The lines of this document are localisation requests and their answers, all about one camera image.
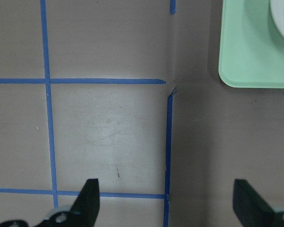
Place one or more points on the light green tray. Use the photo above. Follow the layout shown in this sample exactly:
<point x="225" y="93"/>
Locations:
<point x="251" y="47"/>

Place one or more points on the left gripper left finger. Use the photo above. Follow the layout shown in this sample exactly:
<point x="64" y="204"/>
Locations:
<point x="86" y="207"/>

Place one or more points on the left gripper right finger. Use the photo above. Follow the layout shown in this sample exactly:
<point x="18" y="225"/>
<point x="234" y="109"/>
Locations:
<point x="249" y="207"/>

